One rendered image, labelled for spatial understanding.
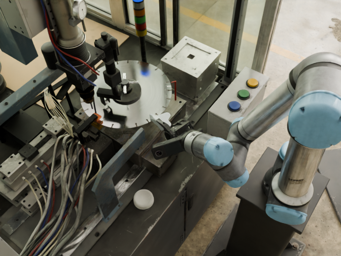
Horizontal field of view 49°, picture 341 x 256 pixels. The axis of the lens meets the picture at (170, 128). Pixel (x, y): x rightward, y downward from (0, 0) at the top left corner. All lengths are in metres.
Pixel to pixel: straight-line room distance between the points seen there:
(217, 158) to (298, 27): 2.37
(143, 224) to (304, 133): 0.69
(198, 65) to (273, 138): 1.07
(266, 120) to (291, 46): 2.05
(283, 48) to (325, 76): 2.23
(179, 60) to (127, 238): 0.72
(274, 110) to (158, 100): 0.46
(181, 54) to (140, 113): 0.39
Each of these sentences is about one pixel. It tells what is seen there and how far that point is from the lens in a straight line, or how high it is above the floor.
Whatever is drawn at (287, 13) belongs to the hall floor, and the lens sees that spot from 3.41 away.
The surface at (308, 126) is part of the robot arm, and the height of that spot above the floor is 1.34.
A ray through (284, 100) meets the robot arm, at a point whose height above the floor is 1.22.
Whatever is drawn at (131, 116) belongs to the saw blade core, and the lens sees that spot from 1.30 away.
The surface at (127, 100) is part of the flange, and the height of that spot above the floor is 0.96.
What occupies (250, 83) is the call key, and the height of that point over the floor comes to 0.91.
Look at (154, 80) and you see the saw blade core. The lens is 1.40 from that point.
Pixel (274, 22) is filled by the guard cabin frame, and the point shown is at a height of 1.11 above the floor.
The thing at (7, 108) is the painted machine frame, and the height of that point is 1.04.
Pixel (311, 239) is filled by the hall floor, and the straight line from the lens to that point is 2.20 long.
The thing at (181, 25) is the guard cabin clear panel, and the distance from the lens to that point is 1.69.
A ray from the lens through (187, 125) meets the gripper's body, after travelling 1.22.
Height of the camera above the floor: 1.95
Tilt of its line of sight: 53 degrees down
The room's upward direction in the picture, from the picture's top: 2 degrees counter-clockwise
